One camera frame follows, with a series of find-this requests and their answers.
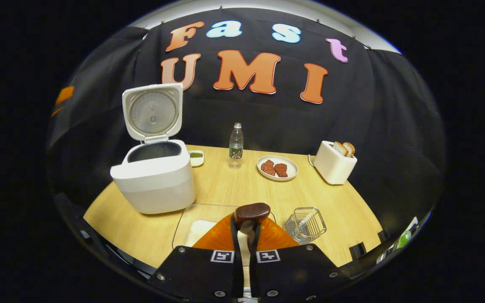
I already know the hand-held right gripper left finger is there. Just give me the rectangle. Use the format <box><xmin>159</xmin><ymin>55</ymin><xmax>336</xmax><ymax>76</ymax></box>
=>
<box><xmin>148</xmin><ymin>213</ymin><xmax>243</xmax><ymax>301</ymax></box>

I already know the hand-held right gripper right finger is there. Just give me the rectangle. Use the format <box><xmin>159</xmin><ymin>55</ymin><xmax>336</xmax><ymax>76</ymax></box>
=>
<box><xmin>249</xmin><ymin>215</ymin><xmax>350</xmax><ymax>302</ymax></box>

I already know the white rice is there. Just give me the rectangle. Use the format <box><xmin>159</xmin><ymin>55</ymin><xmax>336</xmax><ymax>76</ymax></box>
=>
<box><xmin>185</xmin><ymin>220</ymin><xmax>219</xmax><ymax>247</ymax></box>

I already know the brown wooden spoon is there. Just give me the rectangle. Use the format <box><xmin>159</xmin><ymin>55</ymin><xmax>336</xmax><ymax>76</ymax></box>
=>
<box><xmin>233</xmin><ymin>202</ymin><xmax>272</xmax><ymax>236</ymax></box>

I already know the white rice cooker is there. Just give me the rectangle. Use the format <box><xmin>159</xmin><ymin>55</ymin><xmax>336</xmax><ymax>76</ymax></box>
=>
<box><xmin>110</xmin><ymin>83</ymin><xmax>196</xmax><ymax>215</ymax></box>

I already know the white oval plate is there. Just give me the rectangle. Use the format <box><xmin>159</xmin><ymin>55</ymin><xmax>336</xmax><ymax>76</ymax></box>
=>
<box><xmin>256</xmin><ymin>155</ymin><xmax>298</xmax><ymax>182</ymax></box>

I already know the white toaster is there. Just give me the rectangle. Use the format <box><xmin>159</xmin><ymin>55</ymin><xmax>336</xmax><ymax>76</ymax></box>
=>
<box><xmin>312</xmin><ymin>141</ymin><xmax>357</xmax><ymax>185</ymax></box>

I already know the green object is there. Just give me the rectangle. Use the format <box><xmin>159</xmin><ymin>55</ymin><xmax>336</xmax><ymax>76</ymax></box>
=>
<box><xmin>396</xmin><ymin>230</ymin><xmax>412</xmax><ymax>249</ymax></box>

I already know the clear plastic water bottle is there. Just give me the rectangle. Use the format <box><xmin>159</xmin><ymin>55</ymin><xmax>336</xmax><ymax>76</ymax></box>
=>
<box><xmin>229</xmin><ymin>122</ymin><xmax>244</xmax><ymax>169</ymax></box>

